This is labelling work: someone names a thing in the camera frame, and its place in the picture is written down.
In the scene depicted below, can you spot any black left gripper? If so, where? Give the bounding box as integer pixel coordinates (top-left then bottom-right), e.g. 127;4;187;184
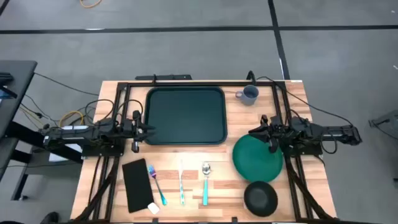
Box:
123;110;157;154

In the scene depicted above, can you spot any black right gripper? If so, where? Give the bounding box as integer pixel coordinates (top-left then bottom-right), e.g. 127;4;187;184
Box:
248;114;282;154

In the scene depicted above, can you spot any green round plate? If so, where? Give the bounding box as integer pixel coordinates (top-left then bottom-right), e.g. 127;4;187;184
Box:
232;134;284;184

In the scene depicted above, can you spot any black cloth napkin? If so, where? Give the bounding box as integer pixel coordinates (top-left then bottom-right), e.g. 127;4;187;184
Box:
121;157;155;214

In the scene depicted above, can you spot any black bowl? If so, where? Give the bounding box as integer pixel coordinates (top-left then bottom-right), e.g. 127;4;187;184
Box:
243;180;279;218

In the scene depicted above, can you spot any iridescent fork teal handle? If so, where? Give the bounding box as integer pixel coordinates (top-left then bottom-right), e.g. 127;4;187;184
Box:
147;164;168;207

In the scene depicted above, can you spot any knife teal white handle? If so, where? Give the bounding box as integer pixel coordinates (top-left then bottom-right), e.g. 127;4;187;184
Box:
178;159;186;206

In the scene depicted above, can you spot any silver spoon teal handle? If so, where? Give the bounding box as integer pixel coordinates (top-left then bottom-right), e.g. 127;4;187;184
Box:
201;162;212;207

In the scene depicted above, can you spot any dark green plastic tray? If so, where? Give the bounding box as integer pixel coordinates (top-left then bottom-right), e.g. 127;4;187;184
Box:
144;86;228;146

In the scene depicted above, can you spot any grey mug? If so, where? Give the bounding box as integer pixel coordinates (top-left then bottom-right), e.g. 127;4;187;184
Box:
234;84;260;106

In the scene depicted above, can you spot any black flat bar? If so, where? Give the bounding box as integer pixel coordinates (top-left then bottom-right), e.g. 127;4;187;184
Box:
134;73;193;81

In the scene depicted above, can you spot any grey stand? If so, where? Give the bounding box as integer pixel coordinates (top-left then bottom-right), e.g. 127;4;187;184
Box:
368;109;398;141

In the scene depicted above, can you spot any black desk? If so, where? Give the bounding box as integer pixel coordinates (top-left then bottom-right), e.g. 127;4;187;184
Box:
0;60;38;181

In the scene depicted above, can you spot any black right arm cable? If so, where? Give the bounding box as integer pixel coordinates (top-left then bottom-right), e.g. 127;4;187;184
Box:
247;70;355;127

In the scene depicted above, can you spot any yellow cable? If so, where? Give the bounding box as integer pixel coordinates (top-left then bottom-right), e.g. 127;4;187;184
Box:
58;110;85;128

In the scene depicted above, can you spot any thin black floor cable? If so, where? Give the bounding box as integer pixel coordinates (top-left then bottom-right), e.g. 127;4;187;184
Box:
33;72;100;96

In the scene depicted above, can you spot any orange cable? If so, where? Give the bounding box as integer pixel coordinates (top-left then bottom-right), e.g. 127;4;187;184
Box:
79;0;103;9

